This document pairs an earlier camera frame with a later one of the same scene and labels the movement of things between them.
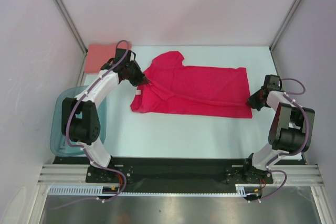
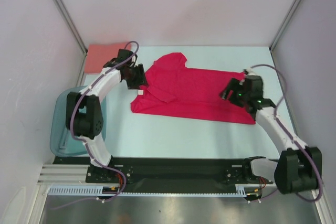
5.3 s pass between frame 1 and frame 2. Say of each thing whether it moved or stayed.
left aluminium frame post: stayed
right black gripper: moved
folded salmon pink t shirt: stayed
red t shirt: stayed
